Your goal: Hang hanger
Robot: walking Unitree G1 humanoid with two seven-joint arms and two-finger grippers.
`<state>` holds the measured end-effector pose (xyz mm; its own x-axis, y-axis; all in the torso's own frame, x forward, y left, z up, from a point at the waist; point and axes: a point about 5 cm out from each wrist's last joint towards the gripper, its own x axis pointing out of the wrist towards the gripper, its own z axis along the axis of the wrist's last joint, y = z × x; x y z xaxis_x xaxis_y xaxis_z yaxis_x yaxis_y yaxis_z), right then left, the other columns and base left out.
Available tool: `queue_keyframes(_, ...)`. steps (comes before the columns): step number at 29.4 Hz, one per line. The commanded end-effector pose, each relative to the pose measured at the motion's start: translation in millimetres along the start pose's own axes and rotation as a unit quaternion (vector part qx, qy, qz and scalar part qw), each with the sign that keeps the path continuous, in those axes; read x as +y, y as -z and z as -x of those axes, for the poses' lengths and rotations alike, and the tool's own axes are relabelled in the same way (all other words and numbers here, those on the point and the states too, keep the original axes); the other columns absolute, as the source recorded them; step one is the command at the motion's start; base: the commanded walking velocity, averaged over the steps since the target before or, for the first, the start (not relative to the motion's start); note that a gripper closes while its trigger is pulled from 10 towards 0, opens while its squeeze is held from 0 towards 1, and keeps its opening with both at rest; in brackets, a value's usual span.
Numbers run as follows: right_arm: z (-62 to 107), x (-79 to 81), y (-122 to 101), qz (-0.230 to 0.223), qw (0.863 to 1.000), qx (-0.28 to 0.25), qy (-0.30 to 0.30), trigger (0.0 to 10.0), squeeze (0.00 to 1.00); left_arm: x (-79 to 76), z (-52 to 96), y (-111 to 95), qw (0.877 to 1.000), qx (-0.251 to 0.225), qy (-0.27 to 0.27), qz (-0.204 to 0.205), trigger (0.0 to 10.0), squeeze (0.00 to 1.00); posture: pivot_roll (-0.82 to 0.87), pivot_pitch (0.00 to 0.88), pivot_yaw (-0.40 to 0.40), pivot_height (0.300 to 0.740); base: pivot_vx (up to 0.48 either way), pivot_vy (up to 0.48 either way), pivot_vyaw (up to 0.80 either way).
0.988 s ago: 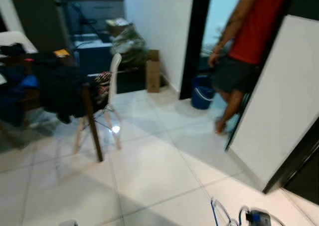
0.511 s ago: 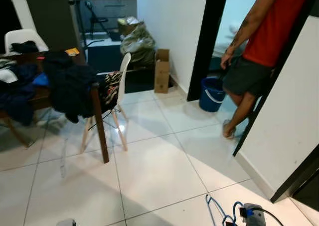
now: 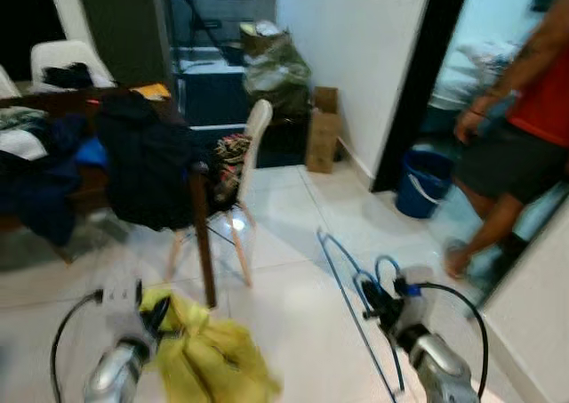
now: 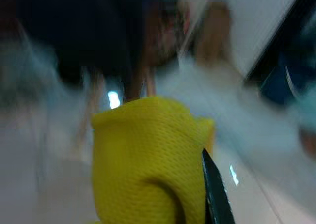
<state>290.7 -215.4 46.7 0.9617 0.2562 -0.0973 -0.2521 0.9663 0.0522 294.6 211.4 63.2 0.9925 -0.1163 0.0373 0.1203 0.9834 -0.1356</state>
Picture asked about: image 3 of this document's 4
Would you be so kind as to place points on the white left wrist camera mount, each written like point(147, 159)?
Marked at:
point(122, 301)

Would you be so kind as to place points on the person in red shirt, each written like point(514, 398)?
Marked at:
point(520, 154)

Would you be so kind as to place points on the olive green bag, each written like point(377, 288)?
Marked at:
point(276, 74)

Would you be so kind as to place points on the blue bucket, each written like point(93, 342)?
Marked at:
point(422, 185)

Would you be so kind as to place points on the black folded cloth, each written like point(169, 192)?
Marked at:
point(67, 76)

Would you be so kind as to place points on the patterned cloth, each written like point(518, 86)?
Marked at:
point(231, 163)

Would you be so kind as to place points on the dark cabinet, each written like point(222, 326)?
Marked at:
point(213, 100)

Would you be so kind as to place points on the white chair with wooden legs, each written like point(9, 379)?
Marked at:
point(260, 123)

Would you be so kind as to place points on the dark navy jacket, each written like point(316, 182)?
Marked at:
point(147, 163)

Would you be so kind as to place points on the brown cardboard box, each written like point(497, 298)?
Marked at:
point(322, 141)

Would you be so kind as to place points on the black door frame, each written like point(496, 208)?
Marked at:
point(418, 92)

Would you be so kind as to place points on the dark wooden table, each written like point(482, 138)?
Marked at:
point(204, 243)

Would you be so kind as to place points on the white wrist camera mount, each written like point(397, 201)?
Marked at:
point(413, 312)
point(122, 301)

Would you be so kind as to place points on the blue plastic hanger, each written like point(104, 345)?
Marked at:
point(343, 283)

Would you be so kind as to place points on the blue garment pile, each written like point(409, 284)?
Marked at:
point(44, 198)

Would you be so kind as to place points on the orange flat item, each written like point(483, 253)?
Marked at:
point(153, 91)

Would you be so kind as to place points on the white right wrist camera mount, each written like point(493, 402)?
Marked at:
point(413, 312)

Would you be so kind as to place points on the white cloth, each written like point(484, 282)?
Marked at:
point(22, 145)

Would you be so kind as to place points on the yellow garment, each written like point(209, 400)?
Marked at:
point(213, 358)

